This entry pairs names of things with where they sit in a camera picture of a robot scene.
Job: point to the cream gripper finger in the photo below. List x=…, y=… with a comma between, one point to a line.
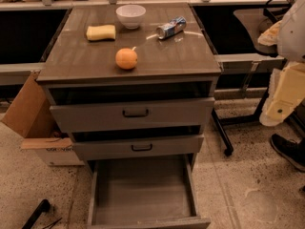
x=286, y=92
x=270, y=36

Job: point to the orange fruit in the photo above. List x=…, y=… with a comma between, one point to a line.
x=126, y=59

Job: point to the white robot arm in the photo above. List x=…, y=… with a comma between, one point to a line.
x=291, y=38

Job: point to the grey drawer cabinet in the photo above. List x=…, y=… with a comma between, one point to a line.
x=79, y=71

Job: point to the middle grey drawer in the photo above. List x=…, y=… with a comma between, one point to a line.
x=155, y=146

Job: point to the bottom grey open drawer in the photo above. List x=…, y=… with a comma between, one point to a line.
x=153, y=192

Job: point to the top grey drawer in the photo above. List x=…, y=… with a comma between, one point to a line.
x=132, y=115

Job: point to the black bag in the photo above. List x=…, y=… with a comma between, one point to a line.
x=276, y=15

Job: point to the black shoe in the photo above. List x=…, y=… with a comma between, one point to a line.
x=294, y=152

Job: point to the white ceramic bowl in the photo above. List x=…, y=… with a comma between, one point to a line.
x=131, y=16

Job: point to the yellow sponge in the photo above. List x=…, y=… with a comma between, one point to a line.
x=95, y=33

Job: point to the brown cardboard box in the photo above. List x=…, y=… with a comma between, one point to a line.
x=29, y=116

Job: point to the black tool on floor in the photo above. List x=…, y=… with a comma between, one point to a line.
x=43, y=207

